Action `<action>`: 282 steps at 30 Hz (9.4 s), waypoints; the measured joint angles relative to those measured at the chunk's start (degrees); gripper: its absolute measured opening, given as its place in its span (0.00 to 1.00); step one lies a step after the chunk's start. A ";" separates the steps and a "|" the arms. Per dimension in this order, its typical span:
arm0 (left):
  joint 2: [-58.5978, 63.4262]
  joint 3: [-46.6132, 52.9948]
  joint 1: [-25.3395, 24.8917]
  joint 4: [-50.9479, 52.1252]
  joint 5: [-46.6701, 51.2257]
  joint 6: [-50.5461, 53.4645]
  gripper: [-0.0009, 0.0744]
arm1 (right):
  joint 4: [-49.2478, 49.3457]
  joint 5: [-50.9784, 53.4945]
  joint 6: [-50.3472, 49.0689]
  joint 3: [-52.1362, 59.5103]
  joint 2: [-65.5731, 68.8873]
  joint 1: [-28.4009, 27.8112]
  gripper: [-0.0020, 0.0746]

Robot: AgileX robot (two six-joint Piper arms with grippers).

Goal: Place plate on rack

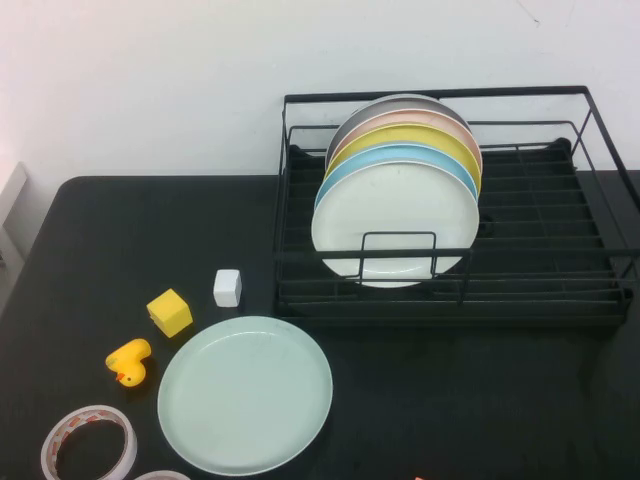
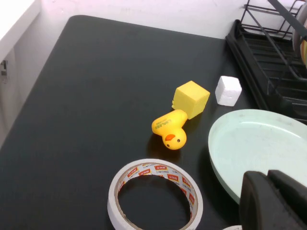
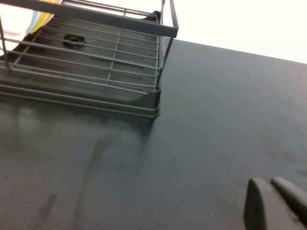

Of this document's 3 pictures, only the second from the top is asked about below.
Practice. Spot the yellow foam cube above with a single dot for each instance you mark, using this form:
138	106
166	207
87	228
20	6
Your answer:
192	98

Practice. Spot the white tape roll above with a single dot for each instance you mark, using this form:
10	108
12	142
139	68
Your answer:
156	167

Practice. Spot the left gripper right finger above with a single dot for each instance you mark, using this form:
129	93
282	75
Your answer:
292	189

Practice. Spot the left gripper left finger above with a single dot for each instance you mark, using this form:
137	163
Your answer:
259	206

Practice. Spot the black table mat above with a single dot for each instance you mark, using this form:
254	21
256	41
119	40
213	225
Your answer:
84	95

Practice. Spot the yellow rubber duck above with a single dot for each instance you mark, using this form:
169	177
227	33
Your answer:
168	124

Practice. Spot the white foam cube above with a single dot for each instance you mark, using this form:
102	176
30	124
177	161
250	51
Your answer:
227	91

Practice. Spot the metal wall bracket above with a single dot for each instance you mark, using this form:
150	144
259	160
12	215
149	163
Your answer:
3	70

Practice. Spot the pale green plate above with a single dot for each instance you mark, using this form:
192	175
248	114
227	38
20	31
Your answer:
251	143

